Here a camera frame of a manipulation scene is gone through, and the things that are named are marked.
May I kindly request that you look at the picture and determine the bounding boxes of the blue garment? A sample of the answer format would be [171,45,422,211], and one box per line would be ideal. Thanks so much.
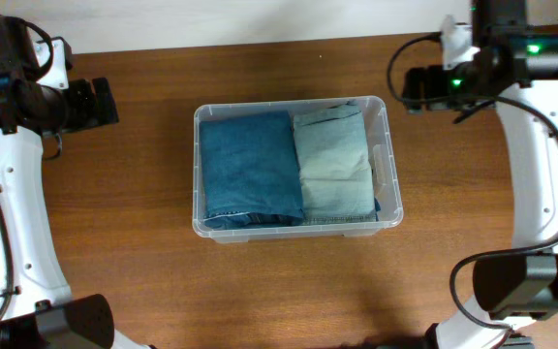
[374,197,381,222]

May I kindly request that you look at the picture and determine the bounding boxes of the light grey jeans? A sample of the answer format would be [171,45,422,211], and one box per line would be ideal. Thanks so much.
[293,103,376,225]

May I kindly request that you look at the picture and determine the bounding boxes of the dark blue jeans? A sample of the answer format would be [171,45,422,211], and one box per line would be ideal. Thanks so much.
[200,111,304,230]

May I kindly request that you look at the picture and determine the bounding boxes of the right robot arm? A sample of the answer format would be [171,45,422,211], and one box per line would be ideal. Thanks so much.
[396,0,558,348]

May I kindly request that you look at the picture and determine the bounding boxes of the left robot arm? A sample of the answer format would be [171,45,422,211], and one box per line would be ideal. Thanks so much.
[0,15,133,348]

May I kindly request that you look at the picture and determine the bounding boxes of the clear plastic storage bin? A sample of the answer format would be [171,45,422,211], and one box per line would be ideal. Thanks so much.
[192,95,404,243]

